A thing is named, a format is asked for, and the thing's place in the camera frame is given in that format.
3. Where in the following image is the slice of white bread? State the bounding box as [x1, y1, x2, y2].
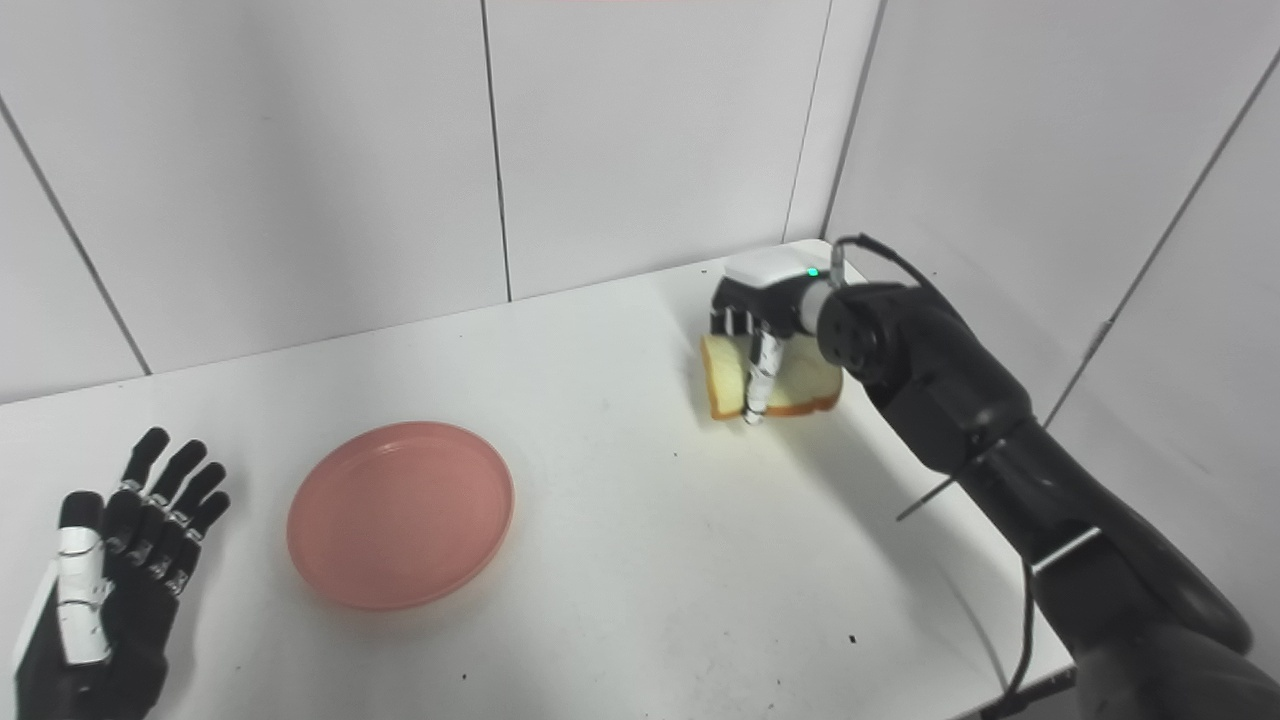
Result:
[700, 333, 844, 422]

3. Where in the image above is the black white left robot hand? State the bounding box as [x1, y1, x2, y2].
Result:
[12, 428, 231, 720]

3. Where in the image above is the pink round plate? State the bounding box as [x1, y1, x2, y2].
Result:
[287, 421, 516, 612]

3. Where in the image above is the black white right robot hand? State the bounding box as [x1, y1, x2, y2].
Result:
[708, 248, 833, 426]

